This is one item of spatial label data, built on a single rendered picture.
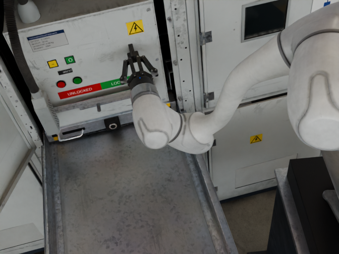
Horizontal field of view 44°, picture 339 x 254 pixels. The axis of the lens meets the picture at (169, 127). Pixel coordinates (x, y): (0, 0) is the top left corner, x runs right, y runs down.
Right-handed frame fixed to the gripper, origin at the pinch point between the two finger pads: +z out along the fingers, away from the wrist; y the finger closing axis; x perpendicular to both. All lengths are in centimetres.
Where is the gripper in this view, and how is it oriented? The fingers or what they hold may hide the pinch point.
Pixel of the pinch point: (132, 53)
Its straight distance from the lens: 146.5
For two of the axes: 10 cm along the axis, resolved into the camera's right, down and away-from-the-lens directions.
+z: -2.3, -7.2, 6.6
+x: -1.1, -6.5, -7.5
